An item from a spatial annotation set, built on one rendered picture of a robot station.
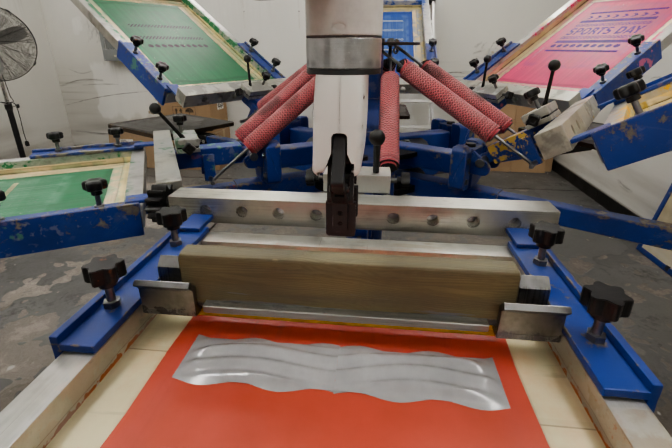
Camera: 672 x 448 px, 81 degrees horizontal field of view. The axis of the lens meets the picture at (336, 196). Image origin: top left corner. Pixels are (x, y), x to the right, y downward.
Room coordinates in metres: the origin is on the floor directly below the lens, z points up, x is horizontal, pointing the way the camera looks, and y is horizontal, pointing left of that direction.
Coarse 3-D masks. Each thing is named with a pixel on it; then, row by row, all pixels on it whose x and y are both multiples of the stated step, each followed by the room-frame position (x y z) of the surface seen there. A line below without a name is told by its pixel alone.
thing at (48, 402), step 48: (240, 240) 0.60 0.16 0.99; (288, 240) 0.60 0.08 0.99; (336, 240) 0.60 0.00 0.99; (384, 240) 0.60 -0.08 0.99; (48, 384) 0.29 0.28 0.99; (96, 384) 0.33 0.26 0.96; (576, 384) 0.32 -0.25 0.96; (0, 432) 0.24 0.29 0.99; (48, 432) 0.26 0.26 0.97; (624, 432) 0.24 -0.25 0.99
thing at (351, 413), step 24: (360, 336) 0.40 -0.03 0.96; (384, 336) 0.40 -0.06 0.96; (408, 336) 0.40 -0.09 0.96; (432, 336) 0.40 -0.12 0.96; (456, 336) 0.40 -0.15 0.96; (480, 336) 0.40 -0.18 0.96; (504, 360) 0.36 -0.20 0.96; (504, 384) 0.33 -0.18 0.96; (336, 408) 0.30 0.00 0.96; (360, 408) 0.30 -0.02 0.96; (384, 408) 0.30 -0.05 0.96; (408, 408) 0.30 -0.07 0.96; (432, 408) 0.30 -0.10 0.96; (456, 408) 0.30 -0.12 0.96; (528, 408) 0.30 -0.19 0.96; (336, 432) 0.27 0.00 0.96; (360, 432) 0.27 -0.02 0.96; (384, 432) 0.27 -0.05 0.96; (408, 432) 0.27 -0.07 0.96; (432, 432) 0.27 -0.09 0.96; (456, 432) 0.27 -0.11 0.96; (480, 432) 0.27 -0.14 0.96; (504, 432) 0.27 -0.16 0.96; (528, 432) 0.27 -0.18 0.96
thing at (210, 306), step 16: (208, 304) 0.42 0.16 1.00; (224, 304) 0.42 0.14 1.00; (240, 304) 0.42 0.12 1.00; (256, 304) 0.42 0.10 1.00; (272, 304) 0.42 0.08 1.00; (320, 320) 0.40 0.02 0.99; (336, 320) 0.39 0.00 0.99; (352, 320) 0.39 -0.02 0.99; (368, 320) 0.39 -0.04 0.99; (384, 320) 0.39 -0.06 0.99; (400, 320) 0.39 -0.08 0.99; (416, 320) 0.38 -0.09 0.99; (432, 320) 0.38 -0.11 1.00; (448, 320) 0.38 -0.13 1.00; (464, 320) 0.38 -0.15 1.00; (480, 320) 0.38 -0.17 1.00
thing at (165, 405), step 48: (192, 336) 0.40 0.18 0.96; (240, 336) 0.40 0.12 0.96; (288, 336) 0.40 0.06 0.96; (336, 336) 0.40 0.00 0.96; (192, 384) 0.33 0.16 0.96; (240, 384) 0.33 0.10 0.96; (144, 432) 0.27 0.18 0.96; (192, 432) 0.27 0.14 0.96; (240, 432) 0.27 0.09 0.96; (288, 432) 0.27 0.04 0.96
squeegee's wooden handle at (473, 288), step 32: (192, 256) 0.43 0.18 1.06; (224, 256) 0.42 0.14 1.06; (256, 256) 0.42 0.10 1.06; (288, 256) 0.42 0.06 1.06; (320, 256) 0.42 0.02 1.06; (352, 256) 0.42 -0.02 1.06; (384, 256) 0.42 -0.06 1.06; (416, 256) 0.42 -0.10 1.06; (224, 288) 0.42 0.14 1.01; (256, 288) 0.42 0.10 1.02; (288, 288) 0.41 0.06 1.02; (320, 288) 0.41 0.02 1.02; (352, 288) 0.41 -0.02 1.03; (384, 288) 0.40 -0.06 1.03; (416, 288) 0.40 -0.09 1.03; (448, 288) 0.39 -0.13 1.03; (480, 288) 0.39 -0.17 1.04; (512, 288) 0.39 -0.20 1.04
